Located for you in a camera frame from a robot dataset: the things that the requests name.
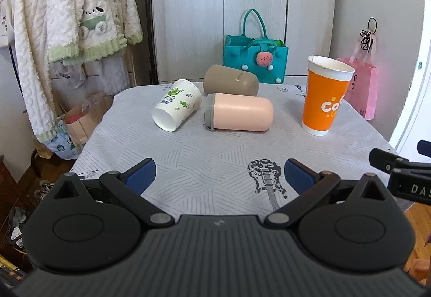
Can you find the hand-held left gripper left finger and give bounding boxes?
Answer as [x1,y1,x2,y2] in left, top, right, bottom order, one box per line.
[50,158,176,230]

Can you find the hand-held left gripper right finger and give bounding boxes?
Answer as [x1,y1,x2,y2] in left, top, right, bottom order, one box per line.
[264,159,393,229]

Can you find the orange paper cup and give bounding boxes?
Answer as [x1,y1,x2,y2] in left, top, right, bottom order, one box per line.
[301,55,356,137]

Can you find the white cup with green print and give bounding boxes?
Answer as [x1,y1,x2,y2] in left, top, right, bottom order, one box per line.
[151,79,203,132]

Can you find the pink cup with grey lid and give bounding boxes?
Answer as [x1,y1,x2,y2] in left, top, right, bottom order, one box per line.
[203,93,274,132]

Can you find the taupe brown cup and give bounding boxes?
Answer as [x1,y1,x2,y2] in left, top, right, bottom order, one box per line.
[204,64,259,97]

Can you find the grey patterned tablecloth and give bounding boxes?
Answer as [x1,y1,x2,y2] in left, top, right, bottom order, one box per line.
[69,82,398,217]

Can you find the pink paper gift bag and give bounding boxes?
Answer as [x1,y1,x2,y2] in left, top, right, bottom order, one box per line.
[335,34,378,121]

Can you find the brown paper bag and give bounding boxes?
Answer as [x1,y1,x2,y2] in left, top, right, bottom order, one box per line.
[55,93,114,153]

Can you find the white door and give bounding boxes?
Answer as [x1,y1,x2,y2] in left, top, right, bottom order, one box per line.
[387,0,431,153]

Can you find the white blue printed bag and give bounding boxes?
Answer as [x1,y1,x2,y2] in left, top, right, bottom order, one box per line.
[44,122,85,162]

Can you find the grey sneaker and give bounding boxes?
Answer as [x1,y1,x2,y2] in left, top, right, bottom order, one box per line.
[34,180,55,201]

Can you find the pale grey garment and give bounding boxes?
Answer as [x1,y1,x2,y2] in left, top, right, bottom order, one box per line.
[50,54,131,97]

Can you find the teal felt handbag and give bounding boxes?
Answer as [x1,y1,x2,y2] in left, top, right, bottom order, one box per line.
[224,9,289,85]

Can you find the black clothes rack pole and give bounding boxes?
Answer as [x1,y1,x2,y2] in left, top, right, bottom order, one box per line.
[143,0,159,85]

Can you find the cream fleece robe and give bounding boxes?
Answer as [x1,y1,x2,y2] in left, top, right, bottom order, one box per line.
[13,0,60,143]

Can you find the white tote bag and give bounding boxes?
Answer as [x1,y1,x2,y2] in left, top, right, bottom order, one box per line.
[0,0,18,48]

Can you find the black hair ties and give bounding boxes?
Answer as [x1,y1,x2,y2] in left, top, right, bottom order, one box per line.
[360,18,378,50]

